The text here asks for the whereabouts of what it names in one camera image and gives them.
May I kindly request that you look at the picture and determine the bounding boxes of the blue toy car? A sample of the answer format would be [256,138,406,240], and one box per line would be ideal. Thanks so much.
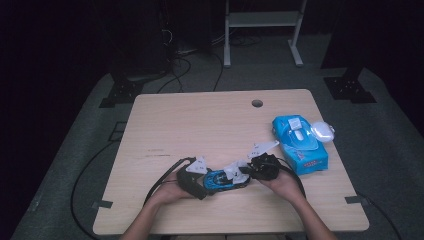
[201,168,252,196]

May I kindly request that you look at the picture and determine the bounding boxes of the blue wet wipes pack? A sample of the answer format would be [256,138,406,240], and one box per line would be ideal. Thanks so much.
[271,114,336,176]

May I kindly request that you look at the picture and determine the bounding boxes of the black stand base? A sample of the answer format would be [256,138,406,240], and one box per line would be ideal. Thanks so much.
[323,65,378,105]
[98,69,145,109]

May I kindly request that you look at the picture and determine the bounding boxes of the white metal stand frame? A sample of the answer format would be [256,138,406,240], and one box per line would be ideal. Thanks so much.
[223,0,308,69]

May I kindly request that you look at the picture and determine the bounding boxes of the grey tape strip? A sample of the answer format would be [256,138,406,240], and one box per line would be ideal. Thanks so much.
[344,195,370,205]
[91,199,114,210]

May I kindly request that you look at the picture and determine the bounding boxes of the person's left hand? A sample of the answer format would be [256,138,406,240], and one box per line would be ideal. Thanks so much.
[149,179,197,210]

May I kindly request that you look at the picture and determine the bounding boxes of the left hand-held gripper cable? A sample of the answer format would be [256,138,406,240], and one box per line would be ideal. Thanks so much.
[143,156,197,207]

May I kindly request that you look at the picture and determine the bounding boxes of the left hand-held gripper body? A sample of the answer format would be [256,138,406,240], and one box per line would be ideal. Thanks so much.
[175,155,210,201]

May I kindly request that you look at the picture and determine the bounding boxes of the bundle of black cables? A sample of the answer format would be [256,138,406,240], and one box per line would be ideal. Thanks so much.
[155,28,225,95]

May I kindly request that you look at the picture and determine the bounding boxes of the black floor cable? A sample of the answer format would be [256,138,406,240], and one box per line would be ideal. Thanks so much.
[355,191,405,240]
[70,139,122,240]

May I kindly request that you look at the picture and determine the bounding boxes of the person's right hand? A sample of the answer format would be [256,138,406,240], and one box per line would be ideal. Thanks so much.
[258,169,306,205]

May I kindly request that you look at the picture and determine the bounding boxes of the hand-held gripper cable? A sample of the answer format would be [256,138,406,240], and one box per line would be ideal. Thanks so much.
[277,159,307,198]
[143,156,197,207]

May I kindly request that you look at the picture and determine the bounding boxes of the right hand-held gripper cable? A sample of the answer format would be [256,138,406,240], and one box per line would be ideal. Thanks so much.
[277,159,307,198]

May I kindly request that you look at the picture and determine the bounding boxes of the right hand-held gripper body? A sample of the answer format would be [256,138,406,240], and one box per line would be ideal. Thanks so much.
[246,139,282,182]

